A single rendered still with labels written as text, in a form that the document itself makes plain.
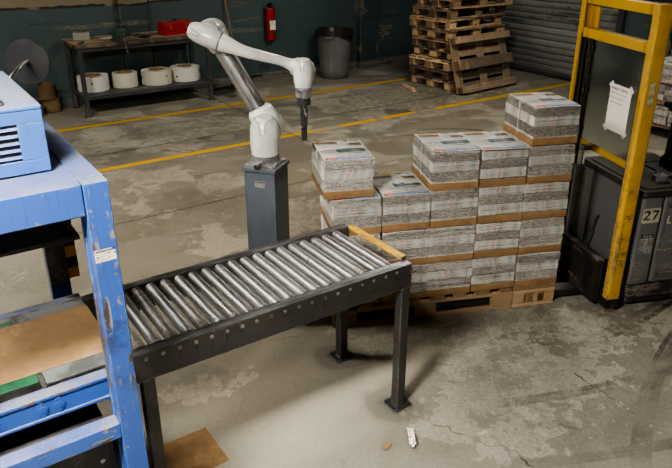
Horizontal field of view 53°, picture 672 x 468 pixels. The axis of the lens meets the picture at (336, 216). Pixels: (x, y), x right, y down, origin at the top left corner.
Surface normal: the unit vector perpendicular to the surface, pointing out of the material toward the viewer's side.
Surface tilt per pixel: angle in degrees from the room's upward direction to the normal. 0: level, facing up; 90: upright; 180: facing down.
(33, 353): 0
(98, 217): 90
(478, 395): 0
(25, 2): 90
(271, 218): 90
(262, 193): 90
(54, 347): 0
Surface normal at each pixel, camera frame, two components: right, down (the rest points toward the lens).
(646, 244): 0.21, 0.39
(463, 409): 0.00, -0.92
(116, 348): 0.56, 0.33
